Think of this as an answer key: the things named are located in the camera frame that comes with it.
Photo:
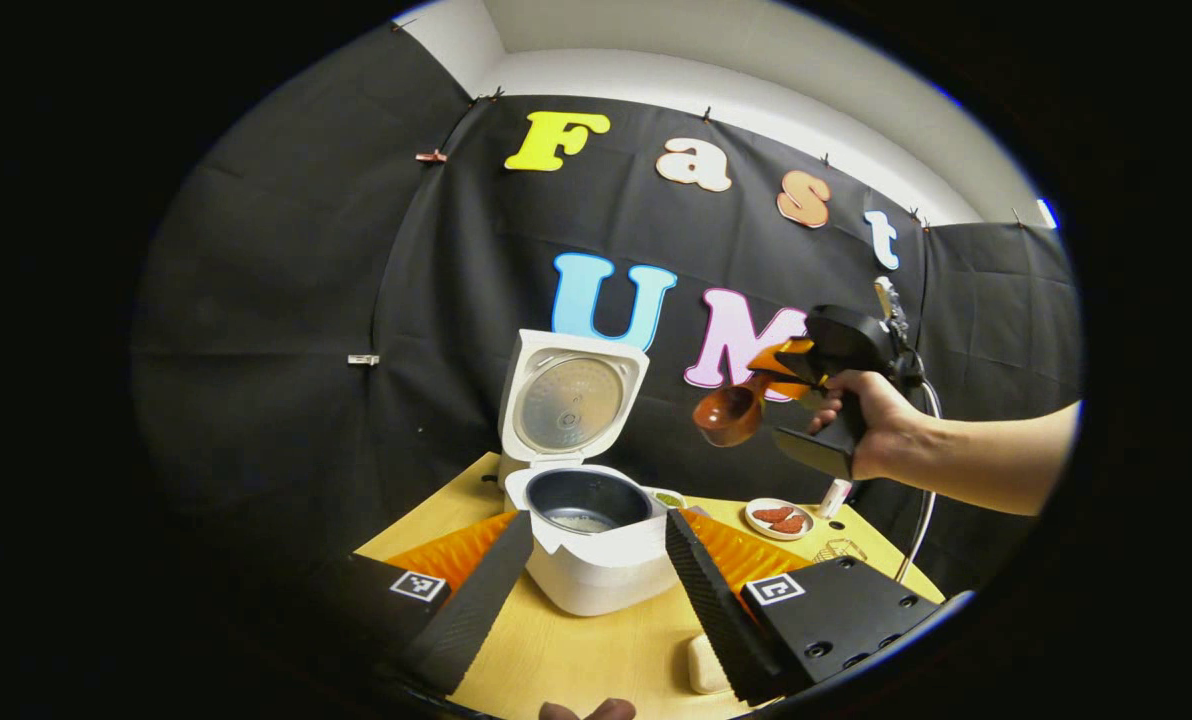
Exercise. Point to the small clear bottle pink label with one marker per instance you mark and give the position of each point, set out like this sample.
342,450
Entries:
834,497

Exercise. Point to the white divided grain dish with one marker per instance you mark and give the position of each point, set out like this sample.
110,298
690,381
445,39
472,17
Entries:
668,498

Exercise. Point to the white rice cooker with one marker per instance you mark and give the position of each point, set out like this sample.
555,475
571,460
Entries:
596,580

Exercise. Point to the white round plate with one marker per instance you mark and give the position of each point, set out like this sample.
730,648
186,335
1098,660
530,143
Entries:
756,530

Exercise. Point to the pink clothes peg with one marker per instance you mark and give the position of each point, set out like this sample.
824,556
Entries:
432,157

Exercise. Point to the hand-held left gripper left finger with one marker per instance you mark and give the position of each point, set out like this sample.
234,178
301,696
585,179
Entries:
476,610

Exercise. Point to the white box of rice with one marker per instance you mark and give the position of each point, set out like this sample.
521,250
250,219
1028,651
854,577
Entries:
706,665

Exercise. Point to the red meat piece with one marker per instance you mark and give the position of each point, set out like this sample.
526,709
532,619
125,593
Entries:
773,514
788,524

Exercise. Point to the black backdrop cloth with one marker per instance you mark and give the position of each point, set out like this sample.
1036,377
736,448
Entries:
286,300

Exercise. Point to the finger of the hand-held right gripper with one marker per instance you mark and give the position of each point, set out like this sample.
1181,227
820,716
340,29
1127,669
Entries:
771,358
798,390

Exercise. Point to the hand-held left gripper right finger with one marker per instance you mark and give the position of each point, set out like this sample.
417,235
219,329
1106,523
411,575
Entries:
721,620

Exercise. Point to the brown wooden spoon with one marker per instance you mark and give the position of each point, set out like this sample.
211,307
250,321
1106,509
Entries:
726,415

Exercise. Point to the small ceiling light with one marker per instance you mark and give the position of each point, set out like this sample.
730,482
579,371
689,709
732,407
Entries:
1047,213

